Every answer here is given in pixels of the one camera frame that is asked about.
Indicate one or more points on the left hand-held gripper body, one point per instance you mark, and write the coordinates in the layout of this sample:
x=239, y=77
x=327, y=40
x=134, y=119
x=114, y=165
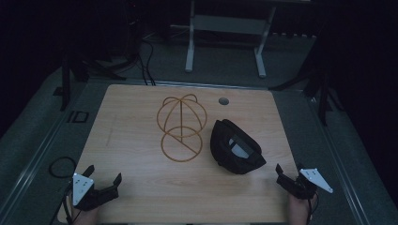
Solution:
x=83, y=187

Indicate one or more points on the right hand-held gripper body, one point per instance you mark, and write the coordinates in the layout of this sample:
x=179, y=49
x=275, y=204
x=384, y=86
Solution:
x=305, y=184

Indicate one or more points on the black cap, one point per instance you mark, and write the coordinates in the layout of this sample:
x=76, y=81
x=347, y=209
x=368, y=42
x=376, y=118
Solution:
x=233, y=146

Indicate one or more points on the person's right hand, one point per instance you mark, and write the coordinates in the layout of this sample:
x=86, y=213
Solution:
x=298, y=211

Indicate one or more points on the person's left hand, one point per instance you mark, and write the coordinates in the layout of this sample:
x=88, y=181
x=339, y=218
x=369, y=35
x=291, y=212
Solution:
x=85, y=216

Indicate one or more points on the black metal stand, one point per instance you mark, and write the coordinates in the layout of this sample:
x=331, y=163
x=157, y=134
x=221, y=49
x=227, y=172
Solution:
x=322, y=97
x=66, y=84

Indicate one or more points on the grey round table grommet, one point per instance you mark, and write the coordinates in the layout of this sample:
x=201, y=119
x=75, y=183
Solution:
x=223, y=101

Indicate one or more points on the white desk frame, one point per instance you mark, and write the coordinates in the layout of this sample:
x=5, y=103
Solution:
x=225, y=24

